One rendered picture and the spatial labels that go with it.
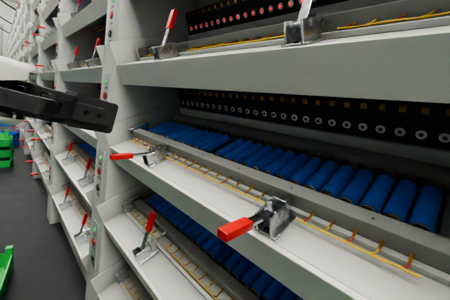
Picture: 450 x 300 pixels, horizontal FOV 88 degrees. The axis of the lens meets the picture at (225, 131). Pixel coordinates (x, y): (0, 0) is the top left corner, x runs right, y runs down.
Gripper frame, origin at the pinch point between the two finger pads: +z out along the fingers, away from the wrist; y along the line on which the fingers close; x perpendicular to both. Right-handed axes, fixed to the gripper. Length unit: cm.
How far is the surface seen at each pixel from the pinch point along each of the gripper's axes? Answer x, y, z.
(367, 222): 2.7, -23.8, 16.8
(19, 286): 63, 61, 13
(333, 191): 1.4, -19.5, 20.1
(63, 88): -3, 99, 17
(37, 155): 45, 168, 27
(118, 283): 43, 26, 26
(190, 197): 8.1, -3.8, 14.0
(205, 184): 6.3, -3.4, 16.5
